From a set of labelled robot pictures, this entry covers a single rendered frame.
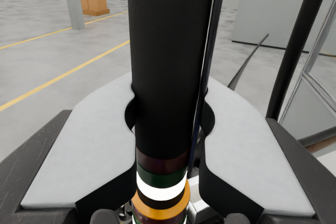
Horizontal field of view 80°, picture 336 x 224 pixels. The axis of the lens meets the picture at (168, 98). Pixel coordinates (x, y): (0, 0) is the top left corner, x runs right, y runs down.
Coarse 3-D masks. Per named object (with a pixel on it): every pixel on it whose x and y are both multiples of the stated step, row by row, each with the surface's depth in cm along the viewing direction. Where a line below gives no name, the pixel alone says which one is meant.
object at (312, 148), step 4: (332, 136) 25; (324, 140) 24; (328, 140) 24; (332, 140) 24; (312, 144) 23; (316, 144) 23; (320, 144) 24; (324, 144) 24; (328, 144) 24; (308, 148) 23; (312, 148) 23; (316, 148) 23; (320, 148) 24; (312, 152) 23
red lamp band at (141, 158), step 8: (136, 152) 12; (184, 152) 11; (144, 160) 11; (152, 160) 11; (160, 160) 11; (168, 160) 11; (176, 160) 11; (184, 160) 12; (152, 168) 11; (160, 168) 11; (168, 168) 11; (176, 168) 11
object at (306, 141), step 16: (304, 0) 11; (320, 0) 11; (304, 16) 12; (304, 32) 12; (288, 48) 13; (288, 64) 13; (288, 80) 14; (272, 96) 15; (272, 112) 16; (304, 144) 21
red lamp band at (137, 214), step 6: (132, 204) 14; (186, 210) 14; (138, 216) 14; (144, 216) 13; (174, 216) 13; (180, 216) 14; (144, 222) 14; (150, 222) 13; (156, 222) 13; (162, 222) 13; (168, 222) 13; (174, 222) 14
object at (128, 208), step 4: (124, 204) 32; (128, 204) 32; (120, 208) 33; (124, 208) 33; (128, 208) 31; (116, 212) 32; (120, 212) 32; (124, 212) 32; (128, 212) 30; (120, 216) 31; (124, 216) 31; (128, 216) 30; (120, 220) 30; (124, 220) 30; (128, 220) 28; (132, 220) 27
